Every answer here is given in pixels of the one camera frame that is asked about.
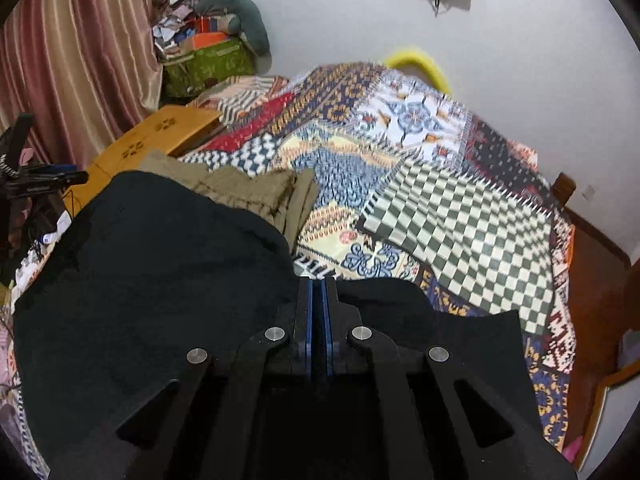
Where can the khaki pants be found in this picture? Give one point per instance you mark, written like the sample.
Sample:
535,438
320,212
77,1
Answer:
250,190

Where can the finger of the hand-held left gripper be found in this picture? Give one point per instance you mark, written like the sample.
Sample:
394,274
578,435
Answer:
62,167

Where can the grey plush pillow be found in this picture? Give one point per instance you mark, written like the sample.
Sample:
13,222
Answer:
250,15

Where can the yellow foam tube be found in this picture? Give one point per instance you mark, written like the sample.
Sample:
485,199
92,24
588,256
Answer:
430,65

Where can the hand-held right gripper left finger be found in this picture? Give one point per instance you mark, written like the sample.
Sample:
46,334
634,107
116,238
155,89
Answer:
309,320

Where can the striped pink curtain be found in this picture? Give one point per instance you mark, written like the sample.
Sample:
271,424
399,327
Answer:
75,35

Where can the patchwork printed blanket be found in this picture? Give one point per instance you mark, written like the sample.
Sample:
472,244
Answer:
450,210

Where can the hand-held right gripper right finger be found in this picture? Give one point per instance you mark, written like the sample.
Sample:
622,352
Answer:
327,320

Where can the black pants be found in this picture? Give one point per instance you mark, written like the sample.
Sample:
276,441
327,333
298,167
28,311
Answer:
150,260

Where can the white wall socket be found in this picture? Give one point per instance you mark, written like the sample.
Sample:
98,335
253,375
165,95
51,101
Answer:
589,191

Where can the orange box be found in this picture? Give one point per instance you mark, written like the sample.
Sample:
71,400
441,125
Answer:
210,40

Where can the green bag with clutter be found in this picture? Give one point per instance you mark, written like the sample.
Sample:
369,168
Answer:
172,22

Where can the brown wooden post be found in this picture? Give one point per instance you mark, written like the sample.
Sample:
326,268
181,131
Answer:
565,187

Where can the small wooden folding table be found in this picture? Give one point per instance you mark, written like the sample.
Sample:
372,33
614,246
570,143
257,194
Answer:
165,125

